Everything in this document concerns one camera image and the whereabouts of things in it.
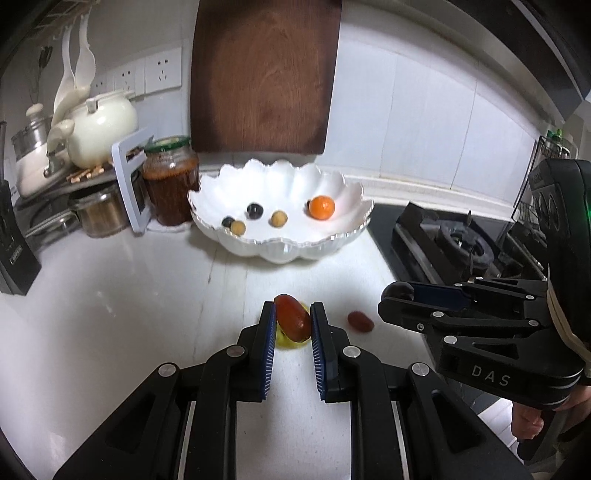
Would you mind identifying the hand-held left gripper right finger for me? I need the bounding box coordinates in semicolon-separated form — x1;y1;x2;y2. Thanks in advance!
310;302;532;480

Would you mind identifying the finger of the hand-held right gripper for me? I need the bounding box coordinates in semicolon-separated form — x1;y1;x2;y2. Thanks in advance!
378;298;552;365
409;277;550;320

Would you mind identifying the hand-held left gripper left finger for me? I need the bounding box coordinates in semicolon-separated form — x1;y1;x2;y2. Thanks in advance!
53;301;278;480

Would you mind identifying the yellow-green plum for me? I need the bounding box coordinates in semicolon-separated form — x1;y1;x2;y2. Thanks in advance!
276;300;311;350

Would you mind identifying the large red cherry tomato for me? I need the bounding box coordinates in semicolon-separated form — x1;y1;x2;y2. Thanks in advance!
274;294;313;342

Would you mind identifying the white scalloped bowl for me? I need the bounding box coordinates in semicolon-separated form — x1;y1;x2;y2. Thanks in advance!
187;159;376;265

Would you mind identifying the person's right hand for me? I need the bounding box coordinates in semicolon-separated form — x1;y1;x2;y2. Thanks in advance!
512;382;591;440

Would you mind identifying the small red jujube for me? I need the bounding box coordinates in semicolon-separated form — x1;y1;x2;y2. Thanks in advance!
347;311;375;332

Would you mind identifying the round stove burner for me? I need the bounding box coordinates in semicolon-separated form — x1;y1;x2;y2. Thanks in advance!
436;222;502;278

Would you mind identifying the black pan support grate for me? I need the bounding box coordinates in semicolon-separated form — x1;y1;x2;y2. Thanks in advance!
392;203;509;287

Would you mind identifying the black gas stove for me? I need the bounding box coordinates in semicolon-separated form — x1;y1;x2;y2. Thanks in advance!
369;199;552;416

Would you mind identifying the small orange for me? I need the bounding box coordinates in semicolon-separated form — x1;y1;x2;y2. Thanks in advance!
308;195;335;220

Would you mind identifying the glass jar with green lid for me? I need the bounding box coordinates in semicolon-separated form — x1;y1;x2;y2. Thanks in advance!
141;135;201;227

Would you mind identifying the glass jar with metal lid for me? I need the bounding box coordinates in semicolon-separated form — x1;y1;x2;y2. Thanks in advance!
68;185;130;238

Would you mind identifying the wooden trivet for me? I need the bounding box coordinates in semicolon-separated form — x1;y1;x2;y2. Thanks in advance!
67;164;114;183

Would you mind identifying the steel pan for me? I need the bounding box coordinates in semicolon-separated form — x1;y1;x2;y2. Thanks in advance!
16;203;81;238

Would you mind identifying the metal countertop shelf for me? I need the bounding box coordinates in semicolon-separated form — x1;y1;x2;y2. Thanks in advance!
14;168;116;232

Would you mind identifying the dark wooden cutting board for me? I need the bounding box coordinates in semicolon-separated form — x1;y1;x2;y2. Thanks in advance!
191;0;343;154

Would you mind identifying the cream ceramic pot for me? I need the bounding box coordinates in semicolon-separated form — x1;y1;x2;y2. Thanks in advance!
48;90;139;169

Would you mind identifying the small white pot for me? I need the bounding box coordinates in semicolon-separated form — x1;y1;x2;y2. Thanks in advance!
16;148;70;198

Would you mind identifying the white hanging spoon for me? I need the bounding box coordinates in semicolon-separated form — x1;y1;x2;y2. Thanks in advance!
51;23;78;134
74;14;97;93

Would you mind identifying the dark hanging utensil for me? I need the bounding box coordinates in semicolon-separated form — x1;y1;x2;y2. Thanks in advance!
30;44;54;104

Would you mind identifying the wire basket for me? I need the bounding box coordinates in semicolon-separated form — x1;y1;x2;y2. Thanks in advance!
512;131;585;227

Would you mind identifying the white rectangular frame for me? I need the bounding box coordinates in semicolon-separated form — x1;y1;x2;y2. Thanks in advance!
111;128;155;233

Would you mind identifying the white wire wall rack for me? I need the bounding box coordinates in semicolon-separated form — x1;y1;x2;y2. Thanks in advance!
46;0;102;31

